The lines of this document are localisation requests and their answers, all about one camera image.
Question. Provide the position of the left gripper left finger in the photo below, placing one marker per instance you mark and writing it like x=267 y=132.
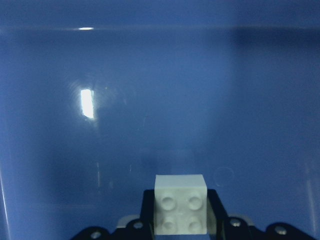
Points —
x=147 y=214

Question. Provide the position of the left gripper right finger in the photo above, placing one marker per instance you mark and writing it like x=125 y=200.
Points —
x=216 y=214

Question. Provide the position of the white block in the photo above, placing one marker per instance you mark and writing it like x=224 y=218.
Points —
x=180 y=205

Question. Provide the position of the blue plastic tray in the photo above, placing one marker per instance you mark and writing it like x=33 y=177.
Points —
x=97 y=97

